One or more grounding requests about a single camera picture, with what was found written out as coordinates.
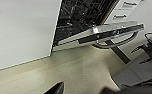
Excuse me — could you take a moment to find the stainless steel dishwasher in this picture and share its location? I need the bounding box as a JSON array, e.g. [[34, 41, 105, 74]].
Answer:
[[51, 0, 145, 53]]

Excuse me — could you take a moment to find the white two-door base cabinet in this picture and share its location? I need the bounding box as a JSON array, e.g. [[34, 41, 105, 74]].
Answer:
[[0, 0, 63, 72]]

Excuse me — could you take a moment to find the white drawer unit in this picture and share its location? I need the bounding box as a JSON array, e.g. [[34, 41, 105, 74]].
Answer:
[[105, 0, 150, 24]]

